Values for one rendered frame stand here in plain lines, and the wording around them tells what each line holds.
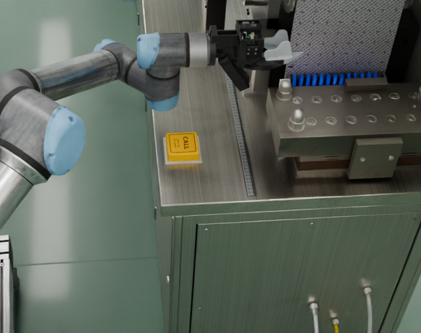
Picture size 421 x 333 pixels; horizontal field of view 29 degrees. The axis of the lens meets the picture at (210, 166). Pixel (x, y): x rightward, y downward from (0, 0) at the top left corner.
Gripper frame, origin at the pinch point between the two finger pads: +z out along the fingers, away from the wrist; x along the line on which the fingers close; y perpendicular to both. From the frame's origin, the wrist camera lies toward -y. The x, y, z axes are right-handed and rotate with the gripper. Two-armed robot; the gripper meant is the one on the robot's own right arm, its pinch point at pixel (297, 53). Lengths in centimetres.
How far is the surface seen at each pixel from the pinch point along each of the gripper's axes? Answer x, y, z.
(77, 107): 100, -109, -55
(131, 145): 78, -109, -35
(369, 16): -0.2, 10.0, 14.5
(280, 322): -26, -70, 0
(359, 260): -26, -44, 17
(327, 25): -0.3, 7.9, 5.6
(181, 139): -8.7, -16.6, -26.1
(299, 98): -7.8, -6.3, -0.1
